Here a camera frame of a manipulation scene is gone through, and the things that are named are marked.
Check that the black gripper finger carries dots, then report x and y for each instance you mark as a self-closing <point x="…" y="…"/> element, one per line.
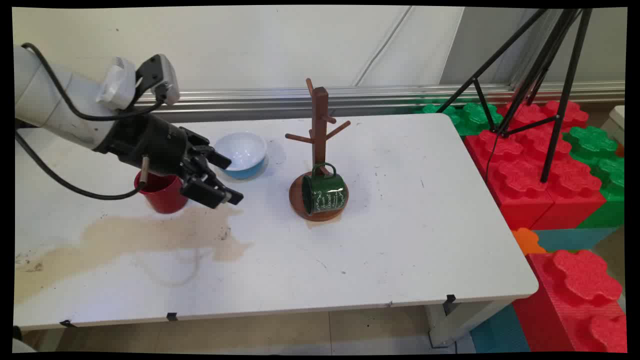
<point x="210" y="192"/>
<point x="215" y="157"/>

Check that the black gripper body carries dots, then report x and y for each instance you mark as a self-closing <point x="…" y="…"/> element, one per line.
<point x="150" y="145"/>

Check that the green enamel mug white print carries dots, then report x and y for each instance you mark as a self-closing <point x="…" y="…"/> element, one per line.
<point x="325" y="192"/>

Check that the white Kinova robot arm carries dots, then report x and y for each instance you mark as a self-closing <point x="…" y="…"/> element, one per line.
<point x="40" y="100"/>

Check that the white bowl blue outside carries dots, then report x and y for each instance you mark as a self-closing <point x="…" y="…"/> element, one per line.
<point x="245" y="150"/>

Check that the red mug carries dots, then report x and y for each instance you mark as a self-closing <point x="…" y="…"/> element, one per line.
<point x="165" y="197"/>

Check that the brown wooden mug tree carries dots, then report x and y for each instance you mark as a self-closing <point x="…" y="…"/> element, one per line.
<point x="320" y="120"/>

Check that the green foam block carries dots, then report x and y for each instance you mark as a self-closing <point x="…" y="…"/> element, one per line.
<point x="595" y="145"/>
<point x="475" y="117"/>

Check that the white table leg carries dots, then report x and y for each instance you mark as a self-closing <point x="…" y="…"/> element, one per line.
<point x="465" y="320"/>

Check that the large red foam block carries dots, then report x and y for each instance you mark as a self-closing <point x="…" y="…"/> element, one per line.
<point x="520" y="200"/>

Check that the orange foam block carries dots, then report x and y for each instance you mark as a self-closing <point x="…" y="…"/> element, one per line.
<point x="527" y="241"/>

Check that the teal foam block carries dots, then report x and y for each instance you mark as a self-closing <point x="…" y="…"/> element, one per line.
<point x="500" y="332"/>

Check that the black tripod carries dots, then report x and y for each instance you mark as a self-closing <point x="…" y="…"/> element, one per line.
<point x="565" y="100"/>

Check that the white box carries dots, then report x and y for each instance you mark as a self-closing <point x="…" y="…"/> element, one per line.
<point x="617" y="122"/>

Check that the aluminium wall rail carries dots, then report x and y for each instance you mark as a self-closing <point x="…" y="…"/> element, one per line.
<point x="250" y="102"/>

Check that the grey wrist camera black bracket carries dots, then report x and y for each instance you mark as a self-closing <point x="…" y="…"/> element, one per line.
<point x="160" y="75"/>

